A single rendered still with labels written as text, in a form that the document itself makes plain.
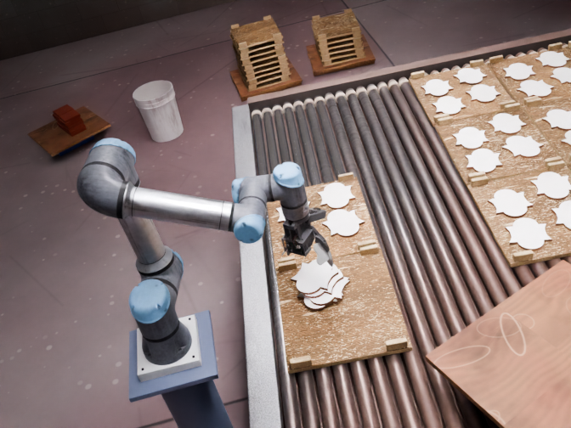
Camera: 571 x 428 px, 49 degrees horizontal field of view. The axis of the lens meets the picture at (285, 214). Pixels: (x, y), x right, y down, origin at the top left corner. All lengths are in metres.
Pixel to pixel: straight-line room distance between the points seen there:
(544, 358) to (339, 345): 0.54
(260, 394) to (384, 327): 0.40
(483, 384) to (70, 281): 2.78
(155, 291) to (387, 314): 0.67
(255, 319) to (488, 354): 0.71
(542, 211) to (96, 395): 2.16
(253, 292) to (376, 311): 0.41
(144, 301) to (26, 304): 2.11
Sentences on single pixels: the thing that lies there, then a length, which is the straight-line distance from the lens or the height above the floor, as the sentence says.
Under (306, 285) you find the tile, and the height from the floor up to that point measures 0.99.
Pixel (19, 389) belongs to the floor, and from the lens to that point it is 3.47.
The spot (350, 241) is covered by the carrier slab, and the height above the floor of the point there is 0.94.
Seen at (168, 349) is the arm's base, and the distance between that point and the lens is 1.92.
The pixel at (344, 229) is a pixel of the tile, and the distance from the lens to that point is 2.13.
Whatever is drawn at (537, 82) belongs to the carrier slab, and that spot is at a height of 0.95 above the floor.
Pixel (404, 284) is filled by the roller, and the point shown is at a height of 0.92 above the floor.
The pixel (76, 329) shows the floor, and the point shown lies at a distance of 3.58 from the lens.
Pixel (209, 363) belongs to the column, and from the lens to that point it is 1.95.
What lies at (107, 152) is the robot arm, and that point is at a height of 1.54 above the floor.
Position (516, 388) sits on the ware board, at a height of 1.04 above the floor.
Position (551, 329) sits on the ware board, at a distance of 1.71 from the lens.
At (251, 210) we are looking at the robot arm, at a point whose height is 1.39.
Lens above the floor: 2.34
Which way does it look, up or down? 38 degrees down
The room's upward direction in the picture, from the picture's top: 13 degrees counter-clockwise
